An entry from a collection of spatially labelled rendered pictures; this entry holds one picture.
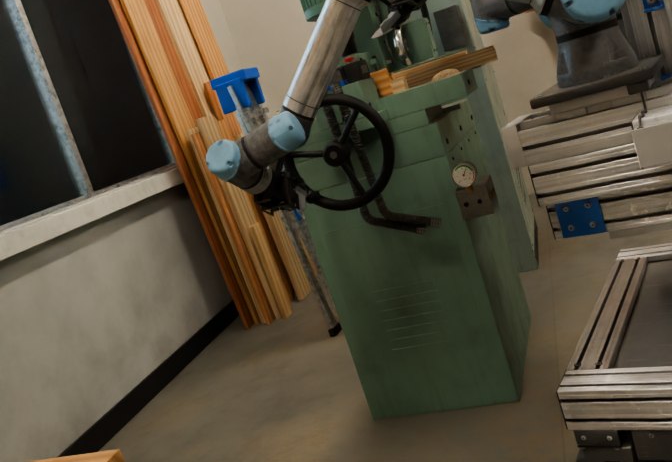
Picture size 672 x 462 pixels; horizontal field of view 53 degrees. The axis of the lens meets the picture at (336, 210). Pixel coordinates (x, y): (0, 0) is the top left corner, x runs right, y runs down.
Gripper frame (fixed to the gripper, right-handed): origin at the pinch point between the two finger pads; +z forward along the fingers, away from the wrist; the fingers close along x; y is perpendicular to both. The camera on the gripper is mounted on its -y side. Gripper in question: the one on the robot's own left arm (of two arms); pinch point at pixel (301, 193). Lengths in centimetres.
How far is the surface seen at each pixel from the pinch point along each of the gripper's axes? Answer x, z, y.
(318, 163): -3.0, 18.7, -14.9
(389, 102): 21.2, 13.5, -23.9
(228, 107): -64, 72, -73
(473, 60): 42, 25, -35
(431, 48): 29, 36, -49
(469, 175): 37.2, 19.3, -1.1
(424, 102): 30.0, 14.7, -21.7
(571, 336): 47, 89, 34
